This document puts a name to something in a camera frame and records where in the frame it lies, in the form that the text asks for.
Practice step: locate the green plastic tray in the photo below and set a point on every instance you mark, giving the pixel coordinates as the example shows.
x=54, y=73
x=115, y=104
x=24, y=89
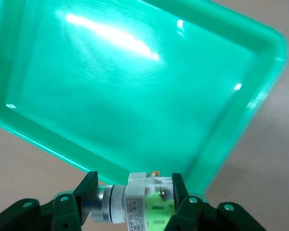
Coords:
x=135, y=96

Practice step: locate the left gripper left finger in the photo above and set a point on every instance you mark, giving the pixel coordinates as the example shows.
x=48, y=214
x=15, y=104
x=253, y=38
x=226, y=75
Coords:
x=67, y=211

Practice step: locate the white button with green block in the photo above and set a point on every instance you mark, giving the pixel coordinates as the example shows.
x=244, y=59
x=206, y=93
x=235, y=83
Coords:
x=135, y=199

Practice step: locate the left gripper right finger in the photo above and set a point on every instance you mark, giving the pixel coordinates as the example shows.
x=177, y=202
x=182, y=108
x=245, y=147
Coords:
x=185, y=214

